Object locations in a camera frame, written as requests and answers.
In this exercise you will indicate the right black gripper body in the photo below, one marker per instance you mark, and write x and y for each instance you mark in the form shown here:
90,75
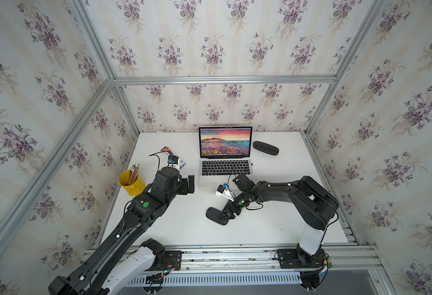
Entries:
234,206

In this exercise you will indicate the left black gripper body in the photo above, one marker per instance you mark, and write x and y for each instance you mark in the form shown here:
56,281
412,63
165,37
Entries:
182,188

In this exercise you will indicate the black wireless mouse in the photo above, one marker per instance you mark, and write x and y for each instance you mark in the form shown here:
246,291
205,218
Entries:
215,215

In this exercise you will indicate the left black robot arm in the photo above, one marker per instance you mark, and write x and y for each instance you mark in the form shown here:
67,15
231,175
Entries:
139,214

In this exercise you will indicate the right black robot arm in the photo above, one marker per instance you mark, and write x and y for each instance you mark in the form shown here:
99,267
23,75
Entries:
317,207

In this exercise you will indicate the silver open laptop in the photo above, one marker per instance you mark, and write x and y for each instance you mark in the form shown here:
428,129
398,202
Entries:
224,152

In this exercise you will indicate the white blue pencil box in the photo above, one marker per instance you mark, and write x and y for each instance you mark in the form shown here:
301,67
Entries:
167,151

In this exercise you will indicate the yellow pencil cup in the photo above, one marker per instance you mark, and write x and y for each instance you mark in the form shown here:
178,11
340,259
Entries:
133,189

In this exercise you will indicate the pencils in cup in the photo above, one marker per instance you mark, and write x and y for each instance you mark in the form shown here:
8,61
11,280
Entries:
133,174

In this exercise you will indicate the black oblong case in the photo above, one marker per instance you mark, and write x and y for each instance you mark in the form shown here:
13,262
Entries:
266,148

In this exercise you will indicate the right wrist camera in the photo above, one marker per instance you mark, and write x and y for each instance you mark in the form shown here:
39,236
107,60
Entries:
224,191

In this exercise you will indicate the aluminium mounting rail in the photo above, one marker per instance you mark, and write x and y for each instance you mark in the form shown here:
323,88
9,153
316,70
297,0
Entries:
262,258

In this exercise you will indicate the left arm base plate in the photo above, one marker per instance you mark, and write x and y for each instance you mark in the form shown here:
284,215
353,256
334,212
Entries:
170,260

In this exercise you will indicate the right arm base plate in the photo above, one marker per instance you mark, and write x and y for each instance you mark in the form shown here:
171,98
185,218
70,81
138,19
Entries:
298,259

